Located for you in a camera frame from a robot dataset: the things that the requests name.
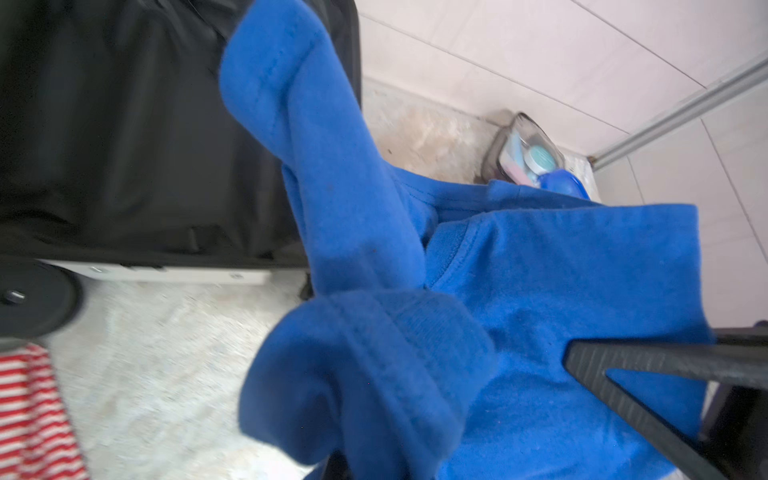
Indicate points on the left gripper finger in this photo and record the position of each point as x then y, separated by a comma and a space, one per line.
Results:
733, 441

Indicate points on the blue t-shirt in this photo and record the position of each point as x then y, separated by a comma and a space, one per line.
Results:
433, 345

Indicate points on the red white striped shirt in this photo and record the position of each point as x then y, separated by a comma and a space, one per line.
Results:
37, 438

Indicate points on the clear cup with blue lid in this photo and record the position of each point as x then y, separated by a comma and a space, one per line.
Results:
563, 182

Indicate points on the right corner metal profile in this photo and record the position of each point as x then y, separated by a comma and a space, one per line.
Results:
723, 91

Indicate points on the clear toiletry pouch black trim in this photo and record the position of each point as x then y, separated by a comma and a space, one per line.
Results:
520, 153

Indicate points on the white suitcase with black lining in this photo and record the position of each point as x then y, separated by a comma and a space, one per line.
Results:
120, 160

